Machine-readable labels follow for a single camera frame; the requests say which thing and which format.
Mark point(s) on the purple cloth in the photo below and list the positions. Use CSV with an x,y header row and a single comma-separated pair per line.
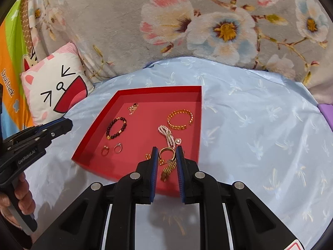
x,y
326,114

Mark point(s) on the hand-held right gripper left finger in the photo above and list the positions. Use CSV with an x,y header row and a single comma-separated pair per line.
x,y
154,166

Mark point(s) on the gold open bangle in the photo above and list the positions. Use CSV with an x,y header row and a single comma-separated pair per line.
x,y
171,126

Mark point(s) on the small hoop earring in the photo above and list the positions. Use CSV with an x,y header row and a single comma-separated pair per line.
x,y
104,151
117,148

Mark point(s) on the person's left hand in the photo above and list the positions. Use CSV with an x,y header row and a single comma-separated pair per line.
x,y
26,195

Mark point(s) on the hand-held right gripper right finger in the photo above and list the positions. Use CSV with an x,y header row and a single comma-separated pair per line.
x,y
180,166

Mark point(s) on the light blue bed sheet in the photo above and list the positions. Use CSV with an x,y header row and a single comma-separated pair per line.
x,y
260,140

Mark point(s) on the gold wrist watch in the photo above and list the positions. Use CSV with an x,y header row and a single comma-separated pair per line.
x,y
167,170

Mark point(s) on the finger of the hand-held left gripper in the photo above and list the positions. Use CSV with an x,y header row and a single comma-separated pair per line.
x,y
52,123
61,130

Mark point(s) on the grey floral blanket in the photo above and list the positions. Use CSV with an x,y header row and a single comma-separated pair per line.
x,y
117,18

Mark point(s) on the red cardboard box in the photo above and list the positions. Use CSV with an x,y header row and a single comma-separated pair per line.
x,y
145,125

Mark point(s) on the colourful striped cartoon sheet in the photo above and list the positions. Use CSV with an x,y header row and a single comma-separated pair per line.
x,y
10,78

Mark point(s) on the cartoon cat face pillow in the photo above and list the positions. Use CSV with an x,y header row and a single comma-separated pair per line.
x,y
52,88

